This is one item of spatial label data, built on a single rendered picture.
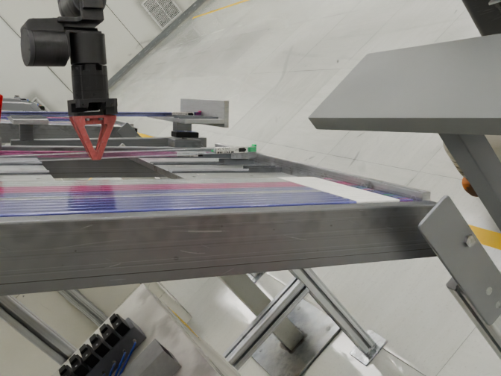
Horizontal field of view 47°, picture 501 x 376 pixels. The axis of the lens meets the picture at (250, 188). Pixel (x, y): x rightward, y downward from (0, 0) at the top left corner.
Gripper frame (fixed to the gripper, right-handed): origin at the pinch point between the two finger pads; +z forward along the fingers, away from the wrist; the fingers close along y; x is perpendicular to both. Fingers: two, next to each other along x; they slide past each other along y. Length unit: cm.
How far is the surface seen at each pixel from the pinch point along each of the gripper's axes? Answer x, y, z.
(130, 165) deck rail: 10.2, -19.3, 4.3
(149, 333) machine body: 8.0, -3.0, 33.8
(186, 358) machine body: 9.9, 13.0, 32.7
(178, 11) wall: 263, -754, -145
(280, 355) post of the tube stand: 59, -51, 69
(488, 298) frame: 33, 53, 15
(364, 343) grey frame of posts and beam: 71, -24, 57
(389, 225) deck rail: 22, 49, 6
